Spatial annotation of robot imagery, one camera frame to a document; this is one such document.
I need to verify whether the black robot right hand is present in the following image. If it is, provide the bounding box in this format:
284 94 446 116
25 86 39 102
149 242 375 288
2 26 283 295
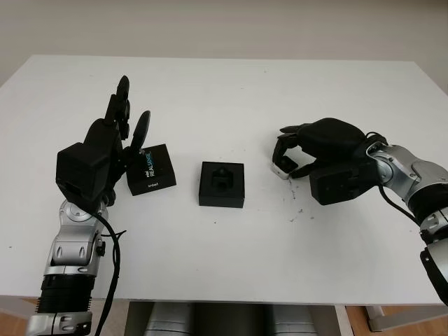
271 118 372 179

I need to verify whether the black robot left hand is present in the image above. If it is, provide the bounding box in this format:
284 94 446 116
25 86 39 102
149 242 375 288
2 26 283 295
83 75 153 207

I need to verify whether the small silver depth camera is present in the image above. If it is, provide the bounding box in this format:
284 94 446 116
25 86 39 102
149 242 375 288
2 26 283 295
269 155 298 181

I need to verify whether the black RealSense box lid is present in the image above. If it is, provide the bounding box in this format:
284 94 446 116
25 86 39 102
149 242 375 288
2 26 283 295
126 143 177 197

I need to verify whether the white table leg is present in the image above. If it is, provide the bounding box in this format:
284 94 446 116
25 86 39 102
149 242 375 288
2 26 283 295
365 304 384 332

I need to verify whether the grey black robot torso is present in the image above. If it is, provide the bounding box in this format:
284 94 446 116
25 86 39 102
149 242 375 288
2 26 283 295
145 302 318 336

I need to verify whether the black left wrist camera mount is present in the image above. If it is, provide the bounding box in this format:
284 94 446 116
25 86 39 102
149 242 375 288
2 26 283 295
55 141 122 211

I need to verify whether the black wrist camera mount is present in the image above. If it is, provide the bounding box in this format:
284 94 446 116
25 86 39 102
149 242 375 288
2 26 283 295
309 162 381 207
55 141 122 211

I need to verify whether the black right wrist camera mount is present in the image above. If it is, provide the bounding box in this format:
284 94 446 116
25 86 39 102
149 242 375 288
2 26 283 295
309 162 381 207

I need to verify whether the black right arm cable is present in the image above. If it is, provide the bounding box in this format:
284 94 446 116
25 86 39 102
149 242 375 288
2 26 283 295
365 131 421 225

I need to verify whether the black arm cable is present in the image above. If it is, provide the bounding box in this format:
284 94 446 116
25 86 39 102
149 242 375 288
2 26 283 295
365 131 421 225
96 209 127 309

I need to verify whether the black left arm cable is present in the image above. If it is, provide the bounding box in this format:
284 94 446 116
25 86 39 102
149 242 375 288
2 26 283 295
96 209 127 309

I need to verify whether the black camera box base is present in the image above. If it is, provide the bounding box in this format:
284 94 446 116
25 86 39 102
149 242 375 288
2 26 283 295
197 160 245 209

